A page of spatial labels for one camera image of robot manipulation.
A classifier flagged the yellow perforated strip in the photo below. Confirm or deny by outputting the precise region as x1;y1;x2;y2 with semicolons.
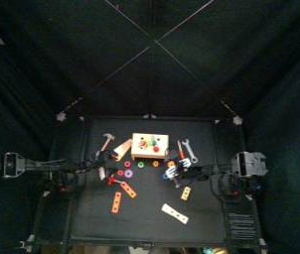
180;186;193;201

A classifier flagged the toy hammer with wooden handle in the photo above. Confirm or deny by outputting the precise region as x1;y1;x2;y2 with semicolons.
100;133;117;152

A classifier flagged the orange toy screwdriver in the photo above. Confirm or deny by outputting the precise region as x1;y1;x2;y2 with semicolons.
177;140;187;161

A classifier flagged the wooden toy tool box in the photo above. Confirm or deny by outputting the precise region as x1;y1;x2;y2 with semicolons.
131;132;172;161

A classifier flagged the white label sticker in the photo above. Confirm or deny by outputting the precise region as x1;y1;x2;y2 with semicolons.
227;212;256;241

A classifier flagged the white perforated strip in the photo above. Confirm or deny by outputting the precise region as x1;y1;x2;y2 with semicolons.
161;202;191;225

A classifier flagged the grey toy wrench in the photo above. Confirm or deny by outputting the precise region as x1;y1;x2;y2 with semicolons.
181;138;200;165

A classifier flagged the orange perforated strip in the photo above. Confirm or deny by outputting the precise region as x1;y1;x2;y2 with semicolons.
110;191;124;214
120;181;139;199

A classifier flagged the red toy bolt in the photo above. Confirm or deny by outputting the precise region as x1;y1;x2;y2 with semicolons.
106;177;124;187

